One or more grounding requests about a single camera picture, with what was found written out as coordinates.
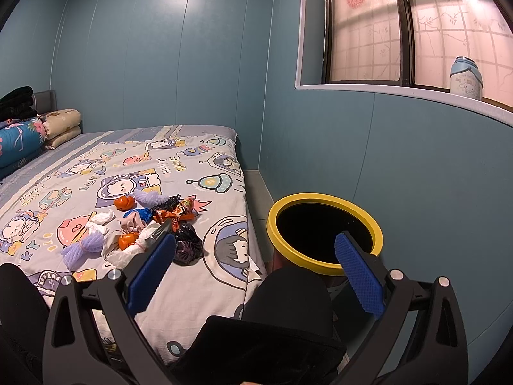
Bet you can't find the white tissue bundle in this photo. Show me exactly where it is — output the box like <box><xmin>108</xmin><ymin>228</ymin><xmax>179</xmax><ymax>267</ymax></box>
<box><xmin>101</xmin><ymin>231</ymin><xmax>149</xmax><ymax>270</ymax></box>

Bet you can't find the pink cloth rag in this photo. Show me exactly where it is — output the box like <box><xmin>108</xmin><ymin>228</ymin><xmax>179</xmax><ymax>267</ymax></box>
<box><xmin>120</xmin><ymin>211</ymin><xmax>147</xmax><ymax>234</ymax></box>

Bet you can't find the black plastic bag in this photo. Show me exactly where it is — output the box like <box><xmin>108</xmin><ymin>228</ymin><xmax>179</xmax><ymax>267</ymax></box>
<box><xmin>174</xmin><ymin>223</ymin><xmax>204</xmax><ymax>266</ymax></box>

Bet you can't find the blue rubber glove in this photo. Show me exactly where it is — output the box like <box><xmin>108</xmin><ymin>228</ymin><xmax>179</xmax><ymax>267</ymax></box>
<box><xmin>123</xmin><ymin>208</ymin><xmax>153</xmax><ymax>224</ymax></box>

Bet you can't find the orange snack wrapper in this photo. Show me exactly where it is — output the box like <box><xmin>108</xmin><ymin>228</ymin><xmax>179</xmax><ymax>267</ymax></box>
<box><xmin>152</xmin><ymin>196</ymin><xmax>197</xmax><ymax>233</ymax></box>

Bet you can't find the silver green snack bag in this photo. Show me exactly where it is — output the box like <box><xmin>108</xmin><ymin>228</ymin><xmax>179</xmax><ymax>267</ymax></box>
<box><xmin>145</xmin><ymin>219</ymin><xmax>171</xmax><ymax>248</ymax></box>

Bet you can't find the purple foam fruit net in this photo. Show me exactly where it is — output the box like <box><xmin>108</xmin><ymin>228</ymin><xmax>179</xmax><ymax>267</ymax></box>
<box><xmin>133</xmin><ymin>190</ymin><xmax>170</xmax><ymax>209</ymax></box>

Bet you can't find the yellow rimmed trash bin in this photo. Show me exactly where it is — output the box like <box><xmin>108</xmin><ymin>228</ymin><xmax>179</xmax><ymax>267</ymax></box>
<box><xmin>266</xmin><ymin>193</ymin><xmax>383</xmax><ymax>277</ymax></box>

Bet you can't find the white tissue wad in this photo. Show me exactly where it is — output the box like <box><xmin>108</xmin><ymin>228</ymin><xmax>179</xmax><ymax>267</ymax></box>
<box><xmin>85</xmin><ymin>210</ymin><xmax>116</xmax><ymax>235</ymax></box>

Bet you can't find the cartoon space bed sheet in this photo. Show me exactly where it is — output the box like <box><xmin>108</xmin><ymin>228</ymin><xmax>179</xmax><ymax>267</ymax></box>
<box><xmin>1</xmin><ymin>125</ymin><xmax>266</xmax><ymax>363</ymax></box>

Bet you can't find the blue floral folded quilt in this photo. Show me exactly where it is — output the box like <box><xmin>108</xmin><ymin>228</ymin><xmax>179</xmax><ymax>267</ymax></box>
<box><xmin>0</xmin><ymin>117</ymin><xmax>46</xmax><ymax>168</ymax></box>

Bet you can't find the beige folded pillow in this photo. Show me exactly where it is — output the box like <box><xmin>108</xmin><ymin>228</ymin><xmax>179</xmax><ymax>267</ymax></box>
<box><xmin>43</xmin><ymin>109</ymin><xmax>82</xmax><ymax>150</ymax></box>

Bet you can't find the grey bed headboard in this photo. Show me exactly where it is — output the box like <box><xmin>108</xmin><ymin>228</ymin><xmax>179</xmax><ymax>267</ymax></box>
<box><xmin>33</xmin><ymin>90</ymin><xmax>57</xmax><ymax>115</ymax></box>

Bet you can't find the black clothing pile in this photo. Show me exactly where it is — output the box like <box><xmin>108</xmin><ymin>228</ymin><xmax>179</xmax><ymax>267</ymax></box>
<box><xmin>0</xmin><ymin>86</ymin><xmax>38</xmax><ymax>122</ymax></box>

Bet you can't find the white blue water bottle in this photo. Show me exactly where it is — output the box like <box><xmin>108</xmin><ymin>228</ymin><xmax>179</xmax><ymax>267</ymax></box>
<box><xmin>450</xmin><ymin>56</ymin><xmax>484</xmax><ymax>101</ymax></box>

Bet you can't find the dark framed window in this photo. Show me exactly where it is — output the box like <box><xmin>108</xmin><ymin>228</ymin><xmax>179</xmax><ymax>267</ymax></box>
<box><xmin>323</xmin><ymin>0</ymin><xmax>512</xmax><ymax>108</ymax></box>

